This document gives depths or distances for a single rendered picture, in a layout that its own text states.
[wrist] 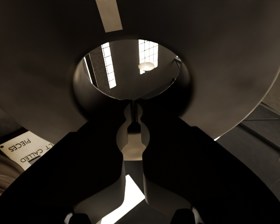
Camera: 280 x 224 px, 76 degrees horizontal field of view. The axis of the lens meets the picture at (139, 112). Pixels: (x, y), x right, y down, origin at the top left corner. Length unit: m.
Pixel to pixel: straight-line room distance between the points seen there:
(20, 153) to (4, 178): 0.16
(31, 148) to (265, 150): 9.32
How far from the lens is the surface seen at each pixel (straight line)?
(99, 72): 3.65
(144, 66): 7.14
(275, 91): 2.67
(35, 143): 0.69
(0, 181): 0.57
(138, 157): 0.16
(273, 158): 9.53
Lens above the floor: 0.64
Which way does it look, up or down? 46 degrees up
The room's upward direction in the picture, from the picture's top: 177 degrees clockwise
